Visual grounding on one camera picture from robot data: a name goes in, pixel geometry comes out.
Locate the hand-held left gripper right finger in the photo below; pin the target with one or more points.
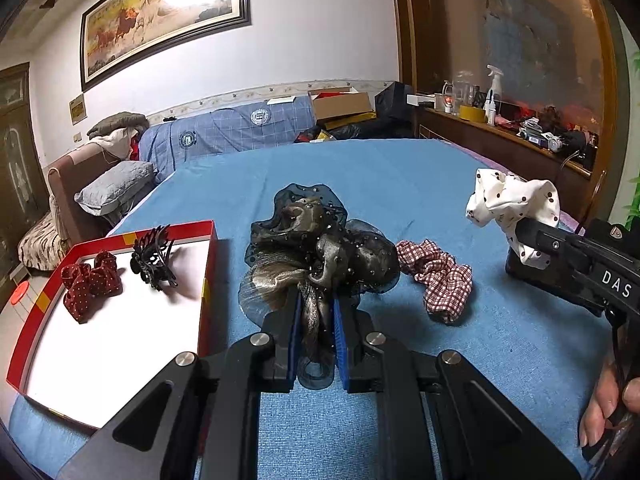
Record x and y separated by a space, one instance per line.
341 347

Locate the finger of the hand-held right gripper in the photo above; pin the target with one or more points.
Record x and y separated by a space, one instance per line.
550 242
560 285

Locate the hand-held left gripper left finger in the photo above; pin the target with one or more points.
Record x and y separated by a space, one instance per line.
294 345

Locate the white polka dot scrunchie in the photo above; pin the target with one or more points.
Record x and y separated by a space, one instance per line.
505 200

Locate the dark organza hair bow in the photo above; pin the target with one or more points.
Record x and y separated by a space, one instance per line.
320 245

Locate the red white plaid scrunchie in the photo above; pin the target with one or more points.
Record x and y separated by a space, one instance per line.
440 280

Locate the red cardboard box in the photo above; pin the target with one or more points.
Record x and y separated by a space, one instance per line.
125 345

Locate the person's right hand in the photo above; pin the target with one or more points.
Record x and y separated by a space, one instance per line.
605 405

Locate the wooden dresser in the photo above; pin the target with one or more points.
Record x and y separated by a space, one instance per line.
500 145

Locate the white glue bottle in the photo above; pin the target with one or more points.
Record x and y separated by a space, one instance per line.
490 110

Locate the green plant leaves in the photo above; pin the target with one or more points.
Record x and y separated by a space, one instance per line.
634 110

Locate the black hair claw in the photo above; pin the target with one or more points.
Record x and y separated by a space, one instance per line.
152 260

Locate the white spray bottle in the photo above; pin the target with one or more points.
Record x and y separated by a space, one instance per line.
495 85

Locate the clear glass pitcher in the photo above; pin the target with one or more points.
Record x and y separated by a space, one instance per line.
462 91

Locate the white long box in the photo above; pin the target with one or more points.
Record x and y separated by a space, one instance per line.
420 100

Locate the dresser mirror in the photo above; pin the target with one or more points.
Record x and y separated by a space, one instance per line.
525 35

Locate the red yellow bag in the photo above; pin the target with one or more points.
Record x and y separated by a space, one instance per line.
315 135

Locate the black plastic bag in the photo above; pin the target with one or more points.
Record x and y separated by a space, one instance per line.
370 131

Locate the red polka dot scrunchie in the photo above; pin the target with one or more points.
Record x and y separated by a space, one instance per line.
90 285

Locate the blue plaid quilt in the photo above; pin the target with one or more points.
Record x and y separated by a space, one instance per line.
225 130

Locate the grey pillow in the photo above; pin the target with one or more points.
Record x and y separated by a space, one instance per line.
115 185

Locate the open brown cardboard box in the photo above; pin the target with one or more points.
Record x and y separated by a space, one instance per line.
345 105

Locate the flat white box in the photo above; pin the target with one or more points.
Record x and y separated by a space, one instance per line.
281 100

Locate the white garment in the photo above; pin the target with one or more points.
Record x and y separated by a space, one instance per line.
117 142

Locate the patterned seat cushion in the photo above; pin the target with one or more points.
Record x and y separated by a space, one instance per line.
40 242

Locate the orange floor object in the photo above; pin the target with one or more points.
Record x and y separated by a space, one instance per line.
20 294

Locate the brown sofa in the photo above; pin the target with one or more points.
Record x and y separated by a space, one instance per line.
65 180

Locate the olive green garment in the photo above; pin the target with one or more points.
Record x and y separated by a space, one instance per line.
117 121

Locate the dark wooden cabinet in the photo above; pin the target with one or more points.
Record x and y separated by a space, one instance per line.
15 170

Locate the framed horse painting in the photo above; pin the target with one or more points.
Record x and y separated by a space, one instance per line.
165 5

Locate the wooden door frame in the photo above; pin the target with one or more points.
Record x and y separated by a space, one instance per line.
404 35

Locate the small yellow wall plaque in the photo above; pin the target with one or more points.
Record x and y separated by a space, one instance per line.
77 109

